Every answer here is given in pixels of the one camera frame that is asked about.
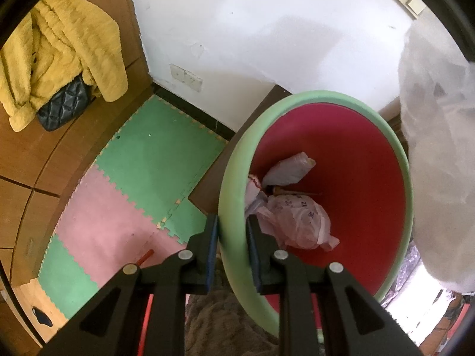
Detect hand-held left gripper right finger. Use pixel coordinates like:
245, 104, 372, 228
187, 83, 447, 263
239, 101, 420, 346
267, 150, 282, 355
246, 215, 422, 356

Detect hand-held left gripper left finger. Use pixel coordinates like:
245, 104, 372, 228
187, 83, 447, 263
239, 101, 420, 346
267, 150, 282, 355
39, 214, 219, 356

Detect white printed plastic bag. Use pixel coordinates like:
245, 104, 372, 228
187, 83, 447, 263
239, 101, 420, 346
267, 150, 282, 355
256, 193, 341, 251

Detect white red wrapper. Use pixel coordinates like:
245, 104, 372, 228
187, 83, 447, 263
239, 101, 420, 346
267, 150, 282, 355
244, 173, 268, 214

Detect pale grey plastic bag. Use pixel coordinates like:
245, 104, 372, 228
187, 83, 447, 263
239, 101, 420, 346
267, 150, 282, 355
262, 152, 317, 188

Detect red bucket green rim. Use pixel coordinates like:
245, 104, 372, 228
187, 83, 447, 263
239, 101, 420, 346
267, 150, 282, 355
218, 90, 414, 338

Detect clear plastic bag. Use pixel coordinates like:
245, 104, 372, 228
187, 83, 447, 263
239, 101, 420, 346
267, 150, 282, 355
398, 18, 475, 294

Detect person's brown fleece trousers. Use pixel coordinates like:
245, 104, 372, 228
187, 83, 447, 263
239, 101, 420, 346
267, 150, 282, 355
184, 289, 283, 356

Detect dark wooden nightstand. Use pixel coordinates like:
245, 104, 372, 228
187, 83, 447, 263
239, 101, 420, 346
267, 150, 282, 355
187, 83, 294, 216

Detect pink foam mat tile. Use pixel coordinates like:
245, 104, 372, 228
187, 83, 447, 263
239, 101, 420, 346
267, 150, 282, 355
54, 163, 194, 290

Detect black quilted bag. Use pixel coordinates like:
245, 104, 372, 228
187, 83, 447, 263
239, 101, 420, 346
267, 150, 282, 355
36, 76, 93, 132

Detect yellow fleece jacket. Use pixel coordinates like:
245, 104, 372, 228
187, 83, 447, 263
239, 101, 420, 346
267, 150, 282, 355
0, 0, 129, 132

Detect beige wall light switch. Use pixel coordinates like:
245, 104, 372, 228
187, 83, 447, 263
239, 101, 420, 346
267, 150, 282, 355
391, 0, 427, 18

